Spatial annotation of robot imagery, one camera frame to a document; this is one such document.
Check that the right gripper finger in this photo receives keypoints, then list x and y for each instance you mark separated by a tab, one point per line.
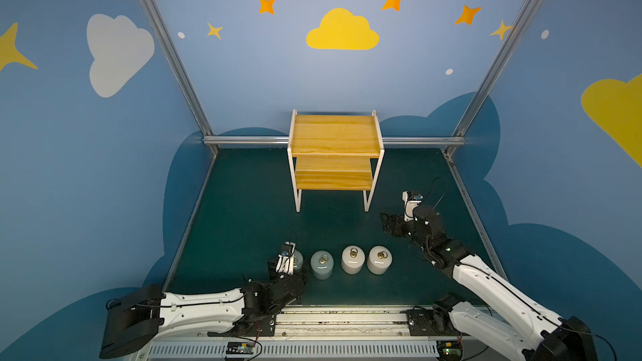
391	230
387	220

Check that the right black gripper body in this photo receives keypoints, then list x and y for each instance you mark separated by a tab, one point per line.
403	223

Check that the white tea canister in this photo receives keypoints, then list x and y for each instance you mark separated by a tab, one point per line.
379	260
352	259

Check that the grey-blue tea canister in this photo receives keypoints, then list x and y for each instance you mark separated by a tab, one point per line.
297	261
322	265

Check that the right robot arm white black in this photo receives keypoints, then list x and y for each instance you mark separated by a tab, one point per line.
520	329

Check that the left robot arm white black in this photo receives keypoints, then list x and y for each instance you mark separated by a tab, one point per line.
150	313

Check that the left controller board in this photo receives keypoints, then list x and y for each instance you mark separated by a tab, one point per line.
239	350

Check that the controller board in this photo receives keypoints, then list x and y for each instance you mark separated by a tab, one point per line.
239	350
449	351

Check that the right controller board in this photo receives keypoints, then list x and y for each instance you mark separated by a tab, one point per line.
449	351

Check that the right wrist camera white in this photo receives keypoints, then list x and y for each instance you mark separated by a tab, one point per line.
411	199

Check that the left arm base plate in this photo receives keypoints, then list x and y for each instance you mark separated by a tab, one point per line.
258	327

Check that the wooden two-tier shelf white frame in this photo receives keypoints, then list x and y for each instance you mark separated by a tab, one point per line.
335	153

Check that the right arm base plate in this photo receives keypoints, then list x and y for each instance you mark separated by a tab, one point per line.
424	322

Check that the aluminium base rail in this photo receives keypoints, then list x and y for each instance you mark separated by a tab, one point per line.
323	333

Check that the rear aluminium frame bar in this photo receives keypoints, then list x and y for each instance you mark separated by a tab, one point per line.
284	140

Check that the right aluminium frame post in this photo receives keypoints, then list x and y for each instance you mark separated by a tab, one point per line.
522	21

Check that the aluminium frame post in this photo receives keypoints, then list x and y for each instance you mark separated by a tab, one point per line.
522	21
162	34

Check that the left aluminium frame post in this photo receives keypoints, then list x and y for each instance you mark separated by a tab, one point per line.
162	34

